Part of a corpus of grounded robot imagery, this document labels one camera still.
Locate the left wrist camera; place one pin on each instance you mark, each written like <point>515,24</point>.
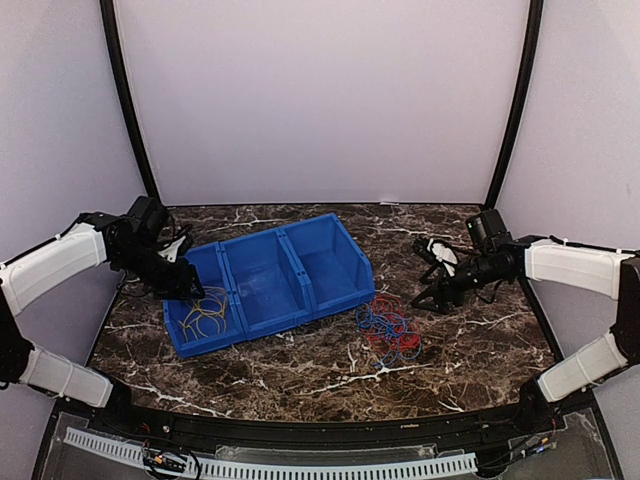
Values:
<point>148,217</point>

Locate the blue three-compartment plastic bin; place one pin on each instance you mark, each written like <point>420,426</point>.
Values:
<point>269,282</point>

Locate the white slotted cable duct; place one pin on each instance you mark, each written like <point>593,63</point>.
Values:
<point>187,467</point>

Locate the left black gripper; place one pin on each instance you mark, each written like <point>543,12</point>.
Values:
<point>177,286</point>

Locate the black frame post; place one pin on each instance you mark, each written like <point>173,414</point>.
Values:
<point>520,94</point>
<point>124,93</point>

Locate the left black frame post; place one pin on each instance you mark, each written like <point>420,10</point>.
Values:
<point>124,93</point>

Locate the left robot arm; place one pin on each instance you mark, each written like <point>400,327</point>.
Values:
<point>126,243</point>

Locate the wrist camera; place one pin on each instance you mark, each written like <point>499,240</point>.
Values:
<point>487,230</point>
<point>148,217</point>

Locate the black front rail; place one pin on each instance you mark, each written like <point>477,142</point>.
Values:
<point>483,429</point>

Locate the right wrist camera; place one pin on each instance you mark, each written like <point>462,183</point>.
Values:
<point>487,230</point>

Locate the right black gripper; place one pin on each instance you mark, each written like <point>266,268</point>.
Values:
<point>437,290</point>

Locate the right black frame post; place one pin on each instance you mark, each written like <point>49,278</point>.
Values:
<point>520,94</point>

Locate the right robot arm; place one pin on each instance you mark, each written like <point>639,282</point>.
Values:
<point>610,273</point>

